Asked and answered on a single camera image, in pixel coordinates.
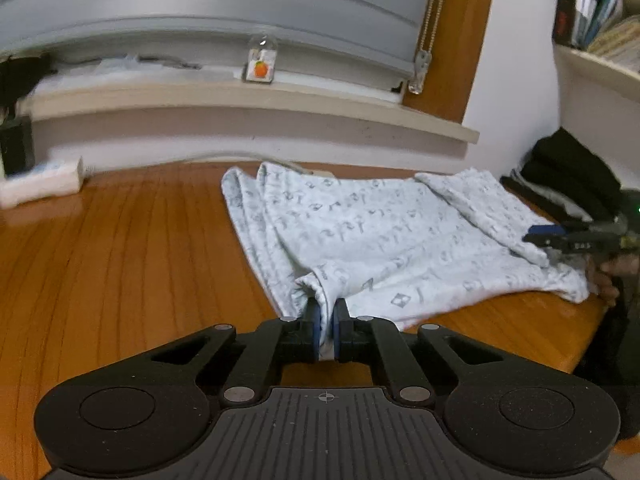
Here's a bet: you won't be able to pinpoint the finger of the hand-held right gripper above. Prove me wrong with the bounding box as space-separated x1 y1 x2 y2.
522 224 597 245
540 238 597 257

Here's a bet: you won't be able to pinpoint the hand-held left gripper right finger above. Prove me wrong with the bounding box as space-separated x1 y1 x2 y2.
332 298 503 406

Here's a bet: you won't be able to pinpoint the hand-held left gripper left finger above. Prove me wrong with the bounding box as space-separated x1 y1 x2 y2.
150 298 322 406

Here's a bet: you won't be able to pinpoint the white patterned pants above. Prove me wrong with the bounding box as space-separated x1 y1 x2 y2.
221 161 592 362

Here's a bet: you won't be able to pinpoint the person's right hand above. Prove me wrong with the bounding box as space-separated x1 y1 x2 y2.
585 255 640 307

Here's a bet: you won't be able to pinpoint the beige window sill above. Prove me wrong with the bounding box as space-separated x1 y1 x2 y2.
20 84 481 147

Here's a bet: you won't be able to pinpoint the row of books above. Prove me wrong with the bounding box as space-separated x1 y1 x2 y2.
552 0 640 73

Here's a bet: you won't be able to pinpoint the glass jar orange label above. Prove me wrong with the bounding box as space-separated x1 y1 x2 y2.
243 34 279 84

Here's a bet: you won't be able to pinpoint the white power strip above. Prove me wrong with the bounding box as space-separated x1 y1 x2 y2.
0 156 86 210

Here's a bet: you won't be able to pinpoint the grey window blind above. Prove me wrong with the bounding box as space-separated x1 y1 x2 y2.
0 0 437 92

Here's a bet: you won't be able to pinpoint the white wall shelf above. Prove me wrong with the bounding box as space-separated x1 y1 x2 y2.
552 10 640 133

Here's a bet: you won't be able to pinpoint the white power cable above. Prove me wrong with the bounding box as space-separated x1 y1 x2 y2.
82 151 313 175

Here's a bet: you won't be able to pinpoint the wooden window frame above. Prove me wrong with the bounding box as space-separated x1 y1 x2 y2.
401 0 501 125

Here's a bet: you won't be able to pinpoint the bead blind chain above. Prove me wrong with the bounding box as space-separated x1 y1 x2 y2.
419 0 453 56

